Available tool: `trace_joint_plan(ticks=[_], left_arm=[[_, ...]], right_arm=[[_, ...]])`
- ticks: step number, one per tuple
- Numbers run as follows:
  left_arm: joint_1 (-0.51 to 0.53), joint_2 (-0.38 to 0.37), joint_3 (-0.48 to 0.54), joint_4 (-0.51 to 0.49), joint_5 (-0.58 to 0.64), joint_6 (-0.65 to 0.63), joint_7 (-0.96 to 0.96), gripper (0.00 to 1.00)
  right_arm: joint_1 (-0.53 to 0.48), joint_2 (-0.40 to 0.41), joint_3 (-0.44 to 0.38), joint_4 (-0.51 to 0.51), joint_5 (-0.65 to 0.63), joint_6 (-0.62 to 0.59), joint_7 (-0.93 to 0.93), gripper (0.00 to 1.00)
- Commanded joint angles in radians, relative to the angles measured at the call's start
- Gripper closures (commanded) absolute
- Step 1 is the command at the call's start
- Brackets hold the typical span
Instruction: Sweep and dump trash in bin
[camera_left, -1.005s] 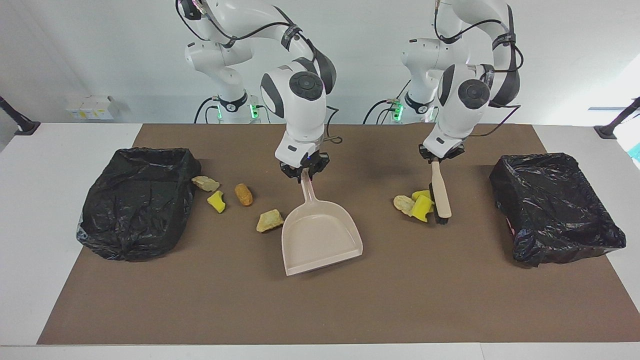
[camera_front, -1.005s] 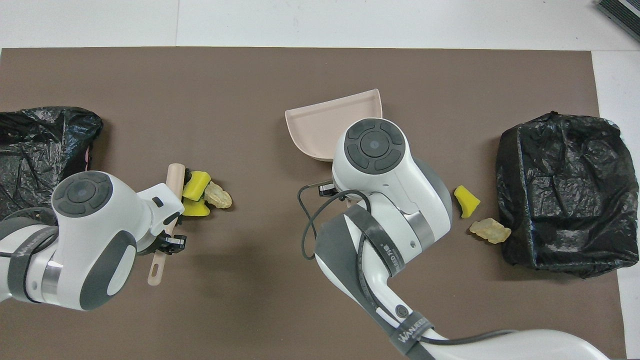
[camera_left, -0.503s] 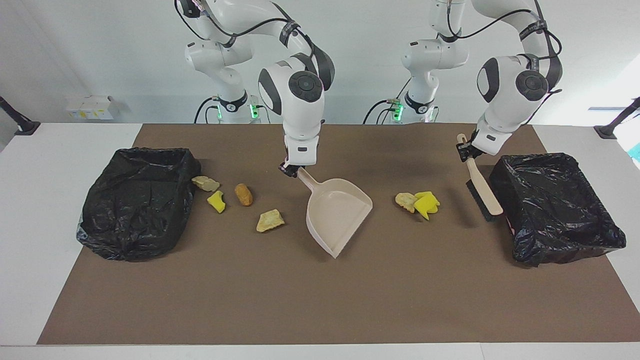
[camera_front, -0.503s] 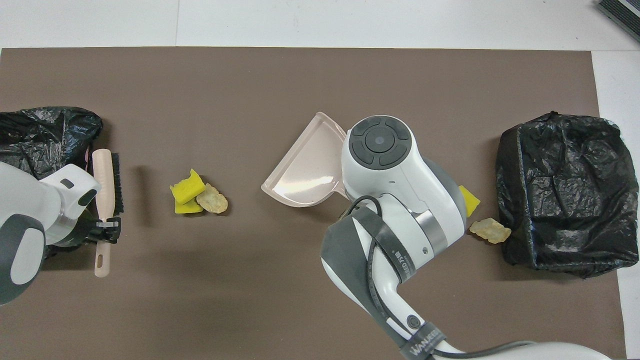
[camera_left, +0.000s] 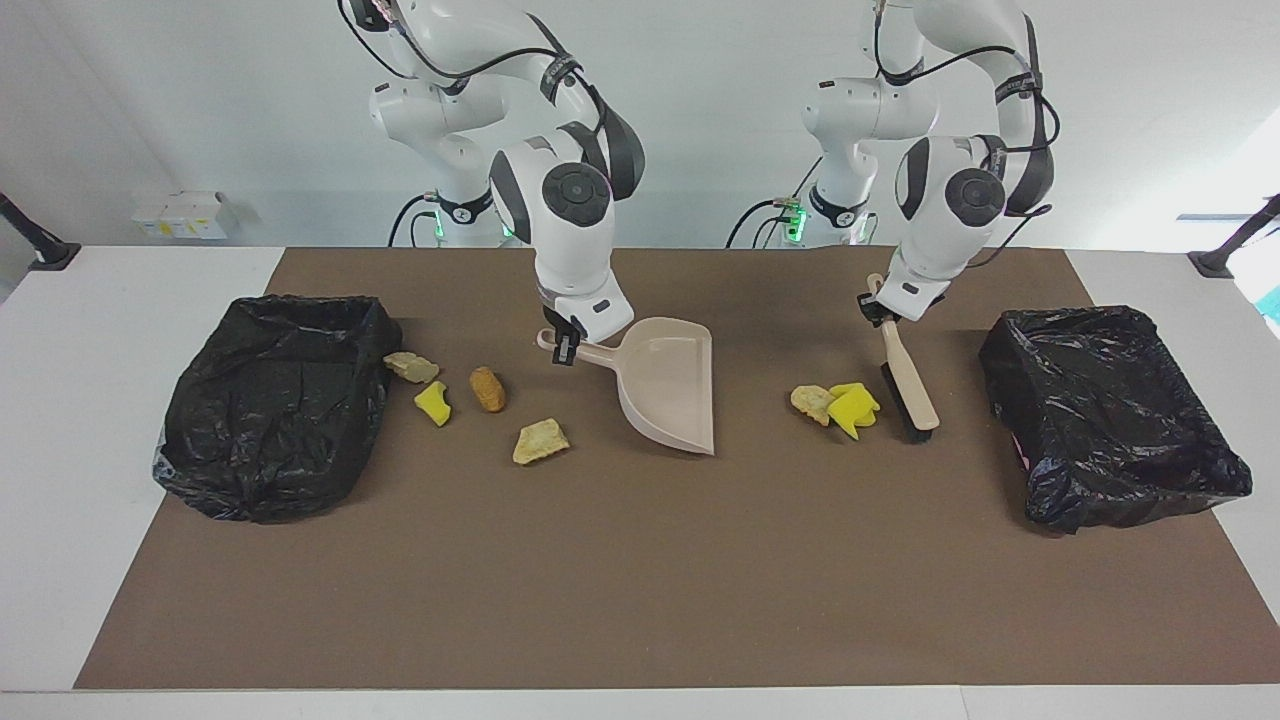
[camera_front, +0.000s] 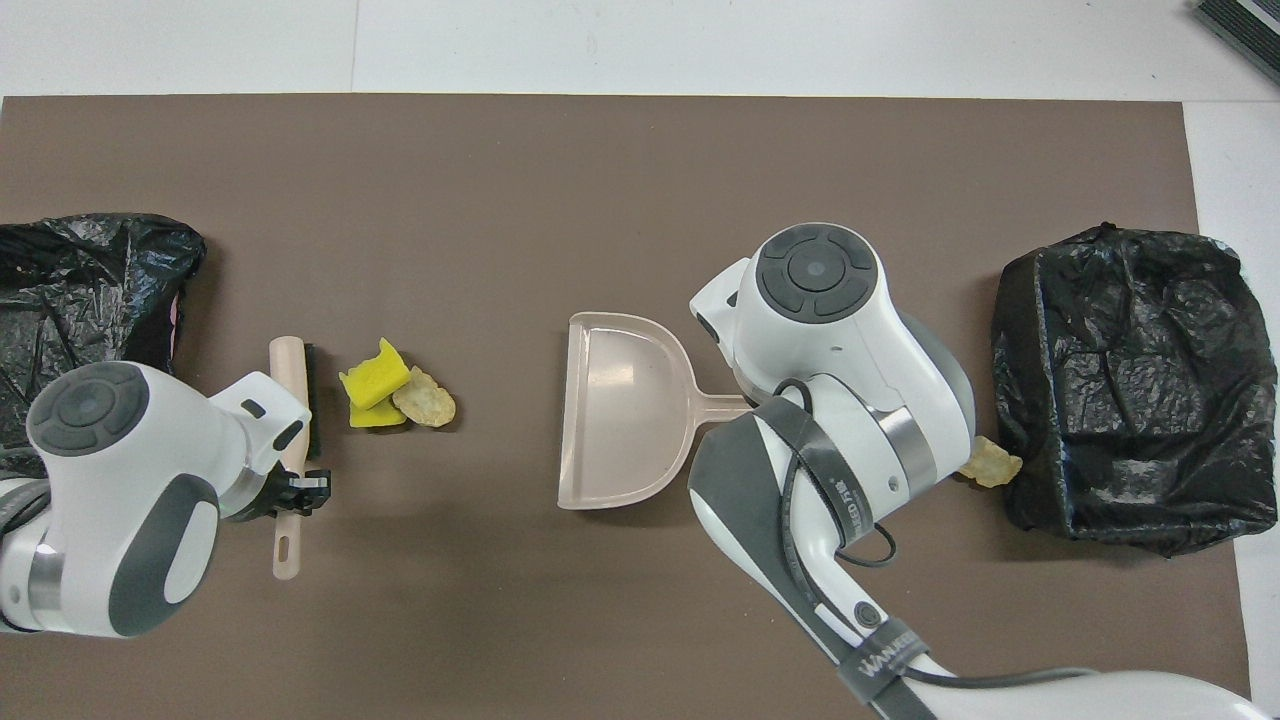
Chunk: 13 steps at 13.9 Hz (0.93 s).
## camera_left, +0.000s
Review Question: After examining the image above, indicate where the beige hand brush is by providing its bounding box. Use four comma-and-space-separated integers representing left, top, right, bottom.
866, 272, 941, 444

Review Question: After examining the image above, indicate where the orange-brown bread roll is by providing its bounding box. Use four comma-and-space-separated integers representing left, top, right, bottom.
468, 366, 507, 414

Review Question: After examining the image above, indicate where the tan bread chunk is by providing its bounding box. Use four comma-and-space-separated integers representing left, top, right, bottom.
512, 418, 571, 466

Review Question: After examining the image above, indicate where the notched yellow sponge piece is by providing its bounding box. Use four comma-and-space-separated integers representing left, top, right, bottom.
827, 390, 882, 442

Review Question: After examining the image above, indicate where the tan cracker chunk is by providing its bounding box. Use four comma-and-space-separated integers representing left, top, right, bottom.
790, 385, 836, 427

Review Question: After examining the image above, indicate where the beige plastic dustpan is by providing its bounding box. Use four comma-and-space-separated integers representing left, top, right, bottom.
537, 317, 716, 457

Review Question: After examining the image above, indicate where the pale grey sponge chunk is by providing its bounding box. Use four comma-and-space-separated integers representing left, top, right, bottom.
383, 351, 441, 385

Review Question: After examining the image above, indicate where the bin with black bag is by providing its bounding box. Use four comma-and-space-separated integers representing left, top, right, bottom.
152, 294, 404, 525
978, 305, 1254, 536

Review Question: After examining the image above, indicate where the brown table mat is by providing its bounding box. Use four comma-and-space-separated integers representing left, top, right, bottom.
74, 247, 1280, 691

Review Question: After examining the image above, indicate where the black stand leg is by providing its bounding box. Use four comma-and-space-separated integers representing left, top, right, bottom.
1188, 195, 1280, 279
0, 192, 81, 272

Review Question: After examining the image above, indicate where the open white cardboard box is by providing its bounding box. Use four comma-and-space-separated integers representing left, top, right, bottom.
160, 192, 241, 241

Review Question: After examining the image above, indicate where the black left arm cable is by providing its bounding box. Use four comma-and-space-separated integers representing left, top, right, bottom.
873, 0, 1061, 271

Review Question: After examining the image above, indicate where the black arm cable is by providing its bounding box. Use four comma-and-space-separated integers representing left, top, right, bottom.
873, 0, 1061, 271
340, 0, 613, 136

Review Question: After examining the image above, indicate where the black base cable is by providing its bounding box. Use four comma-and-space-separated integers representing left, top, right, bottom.
390, 193, 441, 248
725, 198, 801, 249

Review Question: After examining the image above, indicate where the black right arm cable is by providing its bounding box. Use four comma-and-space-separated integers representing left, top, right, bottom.
340, 0, 613, 136

